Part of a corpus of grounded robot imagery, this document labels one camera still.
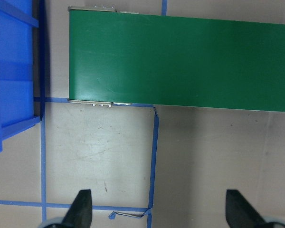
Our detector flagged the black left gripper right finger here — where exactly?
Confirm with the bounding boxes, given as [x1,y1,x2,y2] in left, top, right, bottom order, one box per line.
[225,189,266,228]

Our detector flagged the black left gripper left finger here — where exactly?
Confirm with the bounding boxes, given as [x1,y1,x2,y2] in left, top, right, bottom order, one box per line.
[61,189,93,228]

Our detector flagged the green conveyor belt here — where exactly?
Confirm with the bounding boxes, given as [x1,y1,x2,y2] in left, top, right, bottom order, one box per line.
[69,8,285,112]

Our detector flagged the blue left storage bin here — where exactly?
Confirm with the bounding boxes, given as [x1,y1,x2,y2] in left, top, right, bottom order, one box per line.
[0,0,39,152]

